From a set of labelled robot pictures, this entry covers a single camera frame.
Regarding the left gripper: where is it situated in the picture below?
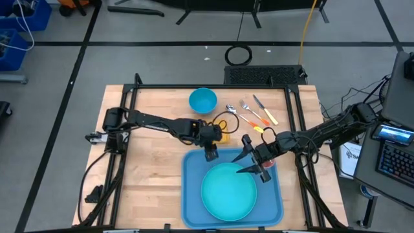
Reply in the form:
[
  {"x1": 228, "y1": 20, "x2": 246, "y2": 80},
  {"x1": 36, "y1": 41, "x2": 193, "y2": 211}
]
[{"x1": 193, "y1": 120, "x2": 224, "y2": 162}]

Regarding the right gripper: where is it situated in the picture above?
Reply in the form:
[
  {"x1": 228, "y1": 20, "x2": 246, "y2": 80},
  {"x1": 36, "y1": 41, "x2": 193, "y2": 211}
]
[{"x1": 231, "y1": 133, "x2": 278, "y2": 184}]

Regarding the orange cloth napkin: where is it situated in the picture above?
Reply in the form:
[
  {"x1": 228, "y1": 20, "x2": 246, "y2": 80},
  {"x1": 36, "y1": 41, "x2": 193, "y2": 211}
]
[{"x1": 212, "y1": 119, "x2": 231, "y2": 144}]

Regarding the teal plate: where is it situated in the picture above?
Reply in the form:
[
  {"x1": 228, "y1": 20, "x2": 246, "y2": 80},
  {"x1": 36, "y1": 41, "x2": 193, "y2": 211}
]
[{"x1": 201, "y1": 162, "x2": 258, "y2": 223}]

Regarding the fork with orange handle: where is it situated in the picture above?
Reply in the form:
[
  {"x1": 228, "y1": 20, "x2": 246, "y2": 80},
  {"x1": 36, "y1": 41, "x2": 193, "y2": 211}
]
[{"x1": 239, "y1": 99, "x2": 271, "y2": 127}]

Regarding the knife with cream handle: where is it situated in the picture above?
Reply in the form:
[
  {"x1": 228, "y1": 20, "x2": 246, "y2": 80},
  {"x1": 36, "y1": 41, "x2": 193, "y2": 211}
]
[{"x1": 252, "y1": 94, "x2": 279, "y2": 126}]

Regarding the spoon with orange yellow handle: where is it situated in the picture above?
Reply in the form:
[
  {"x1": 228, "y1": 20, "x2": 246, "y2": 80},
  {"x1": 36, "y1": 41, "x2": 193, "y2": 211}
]
[{"x1": 225, "y1": 104, "x2": 265, "y2": 134}]

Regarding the blue bowl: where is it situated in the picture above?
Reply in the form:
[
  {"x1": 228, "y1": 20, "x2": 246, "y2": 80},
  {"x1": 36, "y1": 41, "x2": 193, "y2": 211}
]
[{"x1": 188, "y1": 87, "x2": 218, "y2": 115}]

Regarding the blue plastic tray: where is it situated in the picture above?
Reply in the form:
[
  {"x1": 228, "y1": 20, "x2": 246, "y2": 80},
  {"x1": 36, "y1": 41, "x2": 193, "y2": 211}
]
[{"x1": 180, "y1": 148, "x2": 285, "y2": 230}]

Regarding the white printed box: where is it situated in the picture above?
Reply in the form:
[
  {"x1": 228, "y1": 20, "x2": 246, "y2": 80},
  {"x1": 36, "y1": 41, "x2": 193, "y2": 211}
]
[{"x1": 338, "y1": 141, "x2": 363, "y2": 179}]

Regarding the grey desk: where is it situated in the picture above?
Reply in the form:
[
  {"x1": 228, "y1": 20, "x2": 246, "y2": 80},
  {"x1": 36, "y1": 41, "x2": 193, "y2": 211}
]
[{"x1": 353, "y1": 118, "x2": 414, "y2": 210}]

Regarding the blue and white roll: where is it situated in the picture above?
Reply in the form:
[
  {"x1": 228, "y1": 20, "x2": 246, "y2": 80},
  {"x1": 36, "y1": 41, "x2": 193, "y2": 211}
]
[{"x1": 359, "y1": 183, "x2": 380, "y2": 199}]

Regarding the black tripod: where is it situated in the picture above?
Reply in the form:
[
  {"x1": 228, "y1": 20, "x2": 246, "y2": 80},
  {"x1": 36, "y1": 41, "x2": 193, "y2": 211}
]
[{"x1": 361, "y1": 73, "x2": 393, "y2": 108}]

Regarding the smartphone with lit screen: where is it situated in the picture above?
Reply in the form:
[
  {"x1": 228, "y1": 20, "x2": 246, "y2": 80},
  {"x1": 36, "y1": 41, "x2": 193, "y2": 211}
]
[{"x1": 371, "y1": 124, "x2": 414, "y2": 147}]

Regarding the black backlit keyboard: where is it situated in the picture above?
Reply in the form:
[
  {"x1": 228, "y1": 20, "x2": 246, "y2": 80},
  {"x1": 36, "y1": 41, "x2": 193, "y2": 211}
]
[{"x1": 376, "y1": 142, "x2": 414, "y2": 189}]

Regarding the grey laptop lid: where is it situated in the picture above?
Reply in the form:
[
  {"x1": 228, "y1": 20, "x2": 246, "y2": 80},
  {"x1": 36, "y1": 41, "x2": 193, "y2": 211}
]
[{"x1": 380, "y1": 50, "x2": 414, "y2": 130}]

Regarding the black bar on floor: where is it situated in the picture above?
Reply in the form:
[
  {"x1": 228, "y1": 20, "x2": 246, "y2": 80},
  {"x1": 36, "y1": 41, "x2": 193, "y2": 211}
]
[{"x1": 107, "y1": 5, "x2": 165, "y2": 17}]

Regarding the orange and black device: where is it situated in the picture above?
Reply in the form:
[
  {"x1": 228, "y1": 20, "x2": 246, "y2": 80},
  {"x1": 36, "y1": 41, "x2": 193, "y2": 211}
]
[{"x1": 58, "y1": 0, "x2": 98, "y2": 17}]

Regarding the grey floor platform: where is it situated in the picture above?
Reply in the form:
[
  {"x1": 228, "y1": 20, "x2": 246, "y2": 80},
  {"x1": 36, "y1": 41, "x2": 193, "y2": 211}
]
[{"x1": 0, "y1": 73, "x2": 28, "y2": 85}]

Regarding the small blue storage bin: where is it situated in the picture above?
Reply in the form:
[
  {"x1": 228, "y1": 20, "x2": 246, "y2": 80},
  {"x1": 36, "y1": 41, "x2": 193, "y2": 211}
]
[{"x1": 0, "y1": 28, "x2": 29, "y2": 72}]

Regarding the large blue storage bin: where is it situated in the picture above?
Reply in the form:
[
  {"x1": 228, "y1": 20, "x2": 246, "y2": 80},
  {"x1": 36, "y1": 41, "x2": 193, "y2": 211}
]
[{"x1": 0, "y1": 0, "x2": 52, "y2": 32}]

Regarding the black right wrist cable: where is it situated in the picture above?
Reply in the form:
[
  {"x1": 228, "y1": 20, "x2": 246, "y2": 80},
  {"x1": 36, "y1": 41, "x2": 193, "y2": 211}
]
[{"x1": 261, "y1": 126, "x2": 276, "y2": 145}]

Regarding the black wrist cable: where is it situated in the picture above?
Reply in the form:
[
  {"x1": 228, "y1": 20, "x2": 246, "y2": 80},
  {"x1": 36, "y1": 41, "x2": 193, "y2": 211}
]
[
  {"x1": 212, "y1": 111, "x2": 240, "y2": 134},
  {"x1": 261, "y1": 126, "x2": 276, "y2": 145}
]

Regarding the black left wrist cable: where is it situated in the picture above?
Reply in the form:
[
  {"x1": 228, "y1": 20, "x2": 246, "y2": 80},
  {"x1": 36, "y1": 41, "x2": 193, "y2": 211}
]
[{"x1": 212, "y1": 111, "x2": 240, "y2": 134}]

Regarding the black coiled cable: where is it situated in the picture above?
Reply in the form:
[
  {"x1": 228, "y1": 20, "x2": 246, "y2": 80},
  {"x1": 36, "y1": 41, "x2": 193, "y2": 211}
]
[{"x1": 224, "y1": 11, "x2": 254, "y2": 67}]

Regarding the yellow hanging cable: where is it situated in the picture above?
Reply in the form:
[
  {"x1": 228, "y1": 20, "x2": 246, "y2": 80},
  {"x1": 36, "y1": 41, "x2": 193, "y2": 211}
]
[{"x1": 297, "y1": 0, "x2": 320, "y2": 65}]

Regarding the black power cable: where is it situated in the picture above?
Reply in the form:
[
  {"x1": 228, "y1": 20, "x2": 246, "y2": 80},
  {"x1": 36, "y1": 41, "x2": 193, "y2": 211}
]
[{"x1": 77, "y1": 150, "x2": 111, "y2": 224}]

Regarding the white cable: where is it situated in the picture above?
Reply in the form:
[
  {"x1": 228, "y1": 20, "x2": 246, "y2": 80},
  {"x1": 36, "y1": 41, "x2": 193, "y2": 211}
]
[{"x1": 0, "y1": 0, "x2": 35, "y2": 52}]

